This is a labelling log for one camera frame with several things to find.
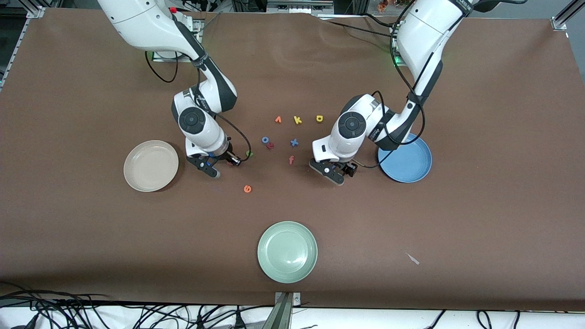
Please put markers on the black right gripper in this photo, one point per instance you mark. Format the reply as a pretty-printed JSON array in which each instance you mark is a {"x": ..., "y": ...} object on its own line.
[{"x": 228, "y": 156}]

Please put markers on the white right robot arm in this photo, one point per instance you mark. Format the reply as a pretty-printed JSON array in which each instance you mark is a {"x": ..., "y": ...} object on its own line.
[{"x": 137, "y": 23}]

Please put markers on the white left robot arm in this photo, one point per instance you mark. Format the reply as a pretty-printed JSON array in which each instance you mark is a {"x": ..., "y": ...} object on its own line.
[{"x": 425, "y": 36}]

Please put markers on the blue round plate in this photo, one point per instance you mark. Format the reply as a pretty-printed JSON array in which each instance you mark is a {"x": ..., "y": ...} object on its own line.
[{"x": 411, "y": 160}]

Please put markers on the beige brown round plate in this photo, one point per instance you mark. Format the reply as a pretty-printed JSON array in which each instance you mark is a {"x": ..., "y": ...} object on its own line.
[{"x": 151, "y": 166}]

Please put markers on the pale green round plate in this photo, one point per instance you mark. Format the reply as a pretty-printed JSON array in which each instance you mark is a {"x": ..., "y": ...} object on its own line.
[{"x": 287, "y": 252}]

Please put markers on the white paper scrap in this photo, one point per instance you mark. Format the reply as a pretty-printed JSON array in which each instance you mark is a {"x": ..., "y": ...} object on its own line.
[{"x": 413, "y": 259}]

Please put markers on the brown table cover sheet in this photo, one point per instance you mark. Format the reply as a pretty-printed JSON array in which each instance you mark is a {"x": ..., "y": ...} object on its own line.
[{"x": 91, "y": 237}]

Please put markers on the aluminium corner profile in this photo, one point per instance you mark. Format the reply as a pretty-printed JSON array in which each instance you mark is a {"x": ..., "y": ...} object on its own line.
[
  {"x": 36, "y": 10},
  {"x": 564, "y": 16}
]

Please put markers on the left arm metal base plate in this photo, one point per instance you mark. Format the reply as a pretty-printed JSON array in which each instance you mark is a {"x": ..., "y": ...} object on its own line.
[{"x": 398, "y": 64}]

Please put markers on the grey metal bracket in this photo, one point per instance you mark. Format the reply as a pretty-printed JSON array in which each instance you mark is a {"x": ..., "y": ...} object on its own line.
[{"x": 285, "y": 315}]

